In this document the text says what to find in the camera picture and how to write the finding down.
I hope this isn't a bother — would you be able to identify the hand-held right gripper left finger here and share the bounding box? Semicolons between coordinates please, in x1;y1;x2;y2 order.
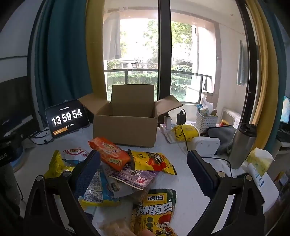
24;150;101;236

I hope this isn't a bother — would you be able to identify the clear biscuit packet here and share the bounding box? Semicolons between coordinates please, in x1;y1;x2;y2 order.
95;202;136;236

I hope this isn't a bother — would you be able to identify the yellow red snack packet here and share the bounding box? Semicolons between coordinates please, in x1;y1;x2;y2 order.
128;149;177;176

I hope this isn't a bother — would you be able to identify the teal curtain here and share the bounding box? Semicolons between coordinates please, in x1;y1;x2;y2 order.
34;0;93;130

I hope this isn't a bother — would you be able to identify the orange snack packet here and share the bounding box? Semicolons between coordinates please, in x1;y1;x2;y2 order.
88;137;132;172

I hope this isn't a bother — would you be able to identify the white desk device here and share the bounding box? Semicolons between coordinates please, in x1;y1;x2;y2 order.
189;137;221;157

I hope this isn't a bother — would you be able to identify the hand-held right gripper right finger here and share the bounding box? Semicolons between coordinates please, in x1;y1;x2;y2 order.
187;150;265;236

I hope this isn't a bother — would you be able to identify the white plastic basket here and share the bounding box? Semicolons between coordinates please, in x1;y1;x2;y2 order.
195;103;218;134

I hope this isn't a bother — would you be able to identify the blue white snack packet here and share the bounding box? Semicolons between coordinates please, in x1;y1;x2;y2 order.
78;170;120;210

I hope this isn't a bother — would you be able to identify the brown cardboard box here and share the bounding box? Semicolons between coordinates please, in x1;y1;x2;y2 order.
78;84;183;148

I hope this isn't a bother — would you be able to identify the steel tumbler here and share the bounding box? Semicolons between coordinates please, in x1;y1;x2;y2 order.
227;123;258;169

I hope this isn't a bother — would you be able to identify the yellow curtain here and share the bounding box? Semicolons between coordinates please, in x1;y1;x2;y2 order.
246;0;279;150
85;0;108;100

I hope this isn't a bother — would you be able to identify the black charger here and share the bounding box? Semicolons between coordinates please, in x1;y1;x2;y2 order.
177;108;187;125

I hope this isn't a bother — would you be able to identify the white blue wipes pack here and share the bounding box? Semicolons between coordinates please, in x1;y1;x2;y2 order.
246;163;280;211

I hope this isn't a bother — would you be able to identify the white red snack packet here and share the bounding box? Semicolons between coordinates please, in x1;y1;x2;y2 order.
61;147;91;162

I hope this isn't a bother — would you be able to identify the white plug adapter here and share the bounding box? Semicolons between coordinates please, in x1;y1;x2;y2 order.
163;116;173;130

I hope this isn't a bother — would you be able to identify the grey pouch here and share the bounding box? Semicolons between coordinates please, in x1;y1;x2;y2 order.
204;125;237;155

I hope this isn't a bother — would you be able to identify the clear grey snack packet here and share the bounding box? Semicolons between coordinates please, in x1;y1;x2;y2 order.
102;163;141;200

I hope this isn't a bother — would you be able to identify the yellow tissue pack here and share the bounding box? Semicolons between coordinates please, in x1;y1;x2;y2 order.
246;147;276;177

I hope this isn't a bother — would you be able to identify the black tablet clock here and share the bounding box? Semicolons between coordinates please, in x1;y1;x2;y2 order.
45;99;90;139

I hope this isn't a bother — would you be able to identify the purple snack packet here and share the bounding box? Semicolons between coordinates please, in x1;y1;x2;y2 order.
108;164;160;190

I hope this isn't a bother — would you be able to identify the black monitor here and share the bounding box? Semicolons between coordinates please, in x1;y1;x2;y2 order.
0;75;39;139

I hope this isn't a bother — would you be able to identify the black tablet cable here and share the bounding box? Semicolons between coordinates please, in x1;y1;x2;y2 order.
28;127;53;146

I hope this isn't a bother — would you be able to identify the black window frame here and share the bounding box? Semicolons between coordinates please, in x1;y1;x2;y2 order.
156;0;173;101

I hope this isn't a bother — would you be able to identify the yellow plush toy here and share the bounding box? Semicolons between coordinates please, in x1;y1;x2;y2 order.
171;124;200;141

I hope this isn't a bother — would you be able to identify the yellow green snack packet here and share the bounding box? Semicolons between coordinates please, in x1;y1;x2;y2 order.
132;189;177;236

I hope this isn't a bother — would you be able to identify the hanging pale towel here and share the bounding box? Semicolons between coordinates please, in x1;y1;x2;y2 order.
237;40;248;86

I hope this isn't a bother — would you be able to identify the hanging white garment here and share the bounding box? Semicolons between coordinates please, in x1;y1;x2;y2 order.
103;11;121;61

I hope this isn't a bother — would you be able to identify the black charger cable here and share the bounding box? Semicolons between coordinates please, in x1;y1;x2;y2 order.
180;108;234;175

